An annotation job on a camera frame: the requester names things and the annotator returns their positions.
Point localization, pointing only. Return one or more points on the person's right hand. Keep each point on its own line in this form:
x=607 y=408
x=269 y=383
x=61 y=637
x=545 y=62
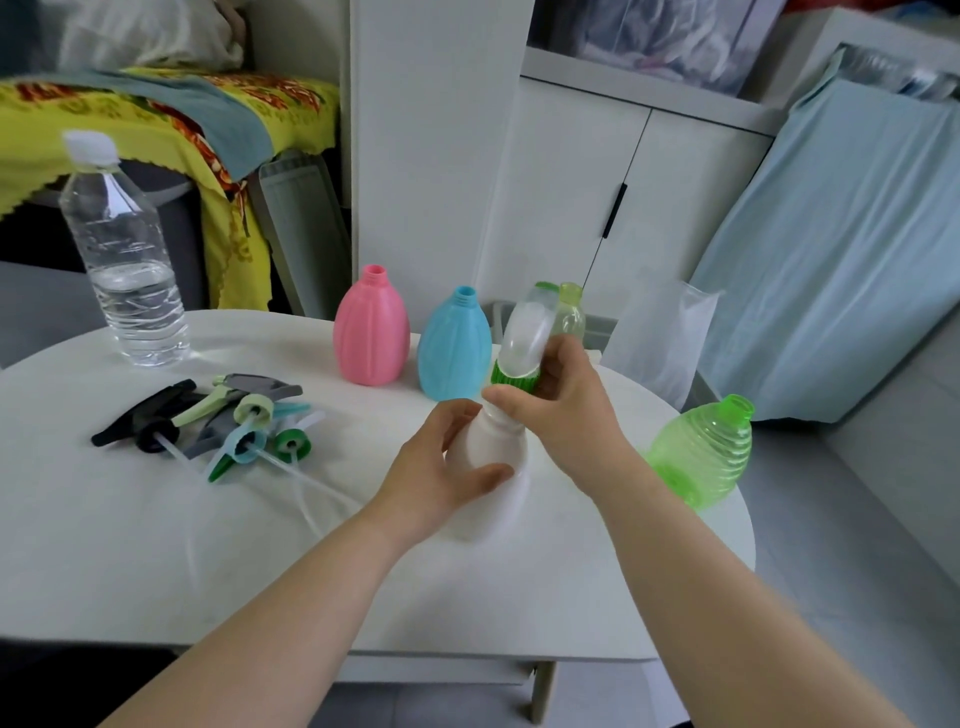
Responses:
x=581 y=420

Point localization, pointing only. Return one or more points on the person's left hand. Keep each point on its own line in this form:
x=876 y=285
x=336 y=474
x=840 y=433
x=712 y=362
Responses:
x=420 y=480

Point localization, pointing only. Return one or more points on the person's right thumb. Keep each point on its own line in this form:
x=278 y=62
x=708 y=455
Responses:
x=514 y=401

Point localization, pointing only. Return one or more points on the person's left thumb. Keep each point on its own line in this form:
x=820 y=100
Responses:
x=484 y=477

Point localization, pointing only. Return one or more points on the white plastic bottle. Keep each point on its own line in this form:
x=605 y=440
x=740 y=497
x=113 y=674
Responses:
x=499 y=517

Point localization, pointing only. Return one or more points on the green pump head clear cap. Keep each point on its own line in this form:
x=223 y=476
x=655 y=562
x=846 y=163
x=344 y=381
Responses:
x=523 y=337

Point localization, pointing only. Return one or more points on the person's left forearm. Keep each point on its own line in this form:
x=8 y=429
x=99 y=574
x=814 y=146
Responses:
x=285 y=622

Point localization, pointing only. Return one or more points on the person's right forearm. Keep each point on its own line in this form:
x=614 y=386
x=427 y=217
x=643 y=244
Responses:
x=720 y=600

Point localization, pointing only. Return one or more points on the blue plastic bottle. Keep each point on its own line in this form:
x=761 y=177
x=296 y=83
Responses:
x=454 y=349

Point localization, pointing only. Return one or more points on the small clear bottle green lid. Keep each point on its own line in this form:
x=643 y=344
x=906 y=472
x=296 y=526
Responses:
x=571 y=315

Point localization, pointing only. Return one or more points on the pink plastic bottle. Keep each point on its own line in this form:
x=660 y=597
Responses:
x=371 y=334

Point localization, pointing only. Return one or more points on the clear plastic bag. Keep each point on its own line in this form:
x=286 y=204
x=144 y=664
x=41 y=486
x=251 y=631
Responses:
x=660 y=337

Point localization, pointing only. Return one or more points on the white sprayer green collar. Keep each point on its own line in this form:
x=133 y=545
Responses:
x=292 y=445

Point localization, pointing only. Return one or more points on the green transparent plastic bottle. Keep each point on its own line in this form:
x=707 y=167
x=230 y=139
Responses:
x=701 y=454

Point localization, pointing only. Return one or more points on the white cabinet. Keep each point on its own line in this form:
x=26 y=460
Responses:
x=570 y=195

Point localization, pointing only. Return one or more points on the white table leg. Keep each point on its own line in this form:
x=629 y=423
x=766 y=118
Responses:
x=542 y=694

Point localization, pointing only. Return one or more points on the grey sprayer blue collar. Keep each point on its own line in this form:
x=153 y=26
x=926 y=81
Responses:
x=244 y=444

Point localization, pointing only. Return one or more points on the grey sprayer light green trigger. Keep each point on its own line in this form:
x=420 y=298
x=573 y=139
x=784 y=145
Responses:
x=255 y=390

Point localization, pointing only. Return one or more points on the yellow patterned cloth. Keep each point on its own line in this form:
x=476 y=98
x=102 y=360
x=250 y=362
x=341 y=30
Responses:
x=232 y=247

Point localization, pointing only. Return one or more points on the black trigger sprayer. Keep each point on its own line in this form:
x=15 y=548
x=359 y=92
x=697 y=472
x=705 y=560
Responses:
x=139 y=424

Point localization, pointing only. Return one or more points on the light blue sheet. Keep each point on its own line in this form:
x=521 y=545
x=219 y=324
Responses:
x=840 y=247

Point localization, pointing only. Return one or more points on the clear storage bag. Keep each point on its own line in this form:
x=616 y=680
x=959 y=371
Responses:
x=660 y=37

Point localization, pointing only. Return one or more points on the clear water bottle white cap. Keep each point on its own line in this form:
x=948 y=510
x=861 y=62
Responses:
x=131 y=262

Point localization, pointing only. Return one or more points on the grey-blue towel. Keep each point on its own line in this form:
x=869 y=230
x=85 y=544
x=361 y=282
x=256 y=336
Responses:
x=214 y=116

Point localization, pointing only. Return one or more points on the silver foil cover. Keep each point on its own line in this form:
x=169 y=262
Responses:
x=911 y=75

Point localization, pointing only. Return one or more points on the white fabric bundle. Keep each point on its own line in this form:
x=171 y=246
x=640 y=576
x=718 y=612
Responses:
x=150 y=30

